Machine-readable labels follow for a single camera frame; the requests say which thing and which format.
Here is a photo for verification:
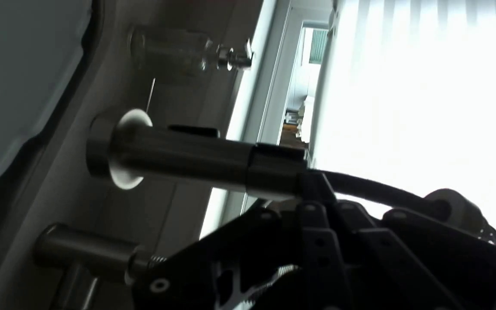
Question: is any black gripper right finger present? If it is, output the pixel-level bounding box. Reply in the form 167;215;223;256
299;170;496;310

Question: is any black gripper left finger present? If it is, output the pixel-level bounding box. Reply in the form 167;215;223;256
130;198;304;310

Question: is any chrome spring pull-down faucet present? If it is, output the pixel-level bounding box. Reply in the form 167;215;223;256
84;106;496;248

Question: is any short chrome deck fixture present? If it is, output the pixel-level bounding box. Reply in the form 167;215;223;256
31;222;167;287

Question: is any white window blind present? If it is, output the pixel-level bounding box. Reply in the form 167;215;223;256
315;0;496;255

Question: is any clear glass soap dispenser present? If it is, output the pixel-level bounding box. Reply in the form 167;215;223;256
129;24;254;75

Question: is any white plastic wash basin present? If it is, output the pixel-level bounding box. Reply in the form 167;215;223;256
0;0;94;193

